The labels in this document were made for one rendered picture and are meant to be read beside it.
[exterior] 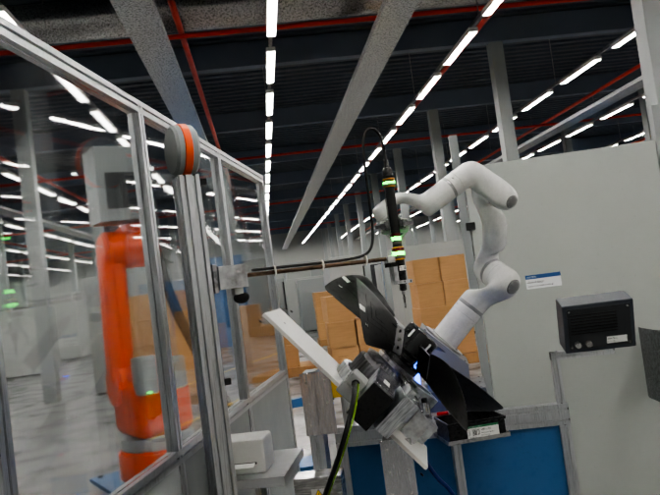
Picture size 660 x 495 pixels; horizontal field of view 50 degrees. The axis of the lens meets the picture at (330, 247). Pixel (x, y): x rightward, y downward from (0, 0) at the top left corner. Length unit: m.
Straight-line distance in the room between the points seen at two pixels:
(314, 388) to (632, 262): 2.55
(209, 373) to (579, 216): 2.78
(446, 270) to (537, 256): 6.34
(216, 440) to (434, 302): 8.57
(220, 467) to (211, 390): 0.22
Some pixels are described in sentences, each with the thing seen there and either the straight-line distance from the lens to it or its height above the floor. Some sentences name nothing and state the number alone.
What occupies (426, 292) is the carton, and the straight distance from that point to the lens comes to 10.53.
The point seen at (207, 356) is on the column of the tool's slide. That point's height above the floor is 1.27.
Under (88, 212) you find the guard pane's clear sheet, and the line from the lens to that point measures 1.84.
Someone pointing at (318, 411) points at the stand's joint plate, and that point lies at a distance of 2.34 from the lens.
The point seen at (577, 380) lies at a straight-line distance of 4.40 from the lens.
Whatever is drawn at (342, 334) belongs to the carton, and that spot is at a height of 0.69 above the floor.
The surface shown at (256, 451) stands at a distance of 2.35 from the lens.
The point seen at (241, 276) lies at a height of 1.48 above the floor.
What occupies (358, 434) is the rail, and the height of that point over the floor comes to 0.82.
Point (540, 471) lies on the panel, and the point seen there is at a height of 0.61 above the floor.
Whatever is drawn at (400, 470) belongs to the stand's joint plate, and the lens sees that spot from 2.37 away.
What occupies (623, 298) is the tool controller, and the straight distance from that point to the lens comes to 2.87.
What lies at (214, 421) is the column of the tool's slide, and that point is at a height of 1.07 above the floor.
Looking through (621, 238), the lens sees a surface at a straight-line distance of 4.41.
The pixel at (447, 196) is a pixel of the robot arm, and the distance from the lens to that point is 2.73.
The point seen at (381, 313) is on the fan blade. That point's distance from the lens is 2.21.
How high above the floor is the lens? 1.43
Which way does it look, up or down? 3 degrees up
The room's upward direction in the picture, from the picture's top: 7 degrees counter-clockwise
